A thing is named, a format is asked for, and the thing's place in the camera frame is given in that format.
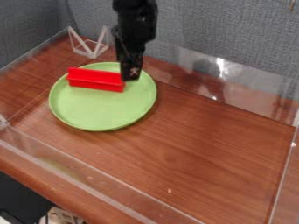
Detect red rectangular block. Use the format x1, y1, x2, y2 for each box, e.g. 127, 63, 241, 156
67, 67, 126, 92

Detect green round plate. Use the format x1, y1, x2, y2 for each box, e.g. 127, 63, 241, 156
49, 71, 158, 131

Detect clear acrylic corner bracket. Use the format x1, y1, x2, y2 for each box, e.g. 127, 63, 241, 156
69, 26, 110, 59

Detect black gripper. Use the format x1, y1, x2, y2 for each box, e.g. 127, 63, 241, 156
113, 0, 158, 81

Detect white power strip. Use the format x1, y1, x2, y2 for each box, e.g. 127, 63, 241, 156
49, 206, 87, 224

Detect clear acrylic enclosure walls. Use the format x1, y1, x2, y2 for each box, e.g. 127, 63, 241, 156
0, 32, 299, 224

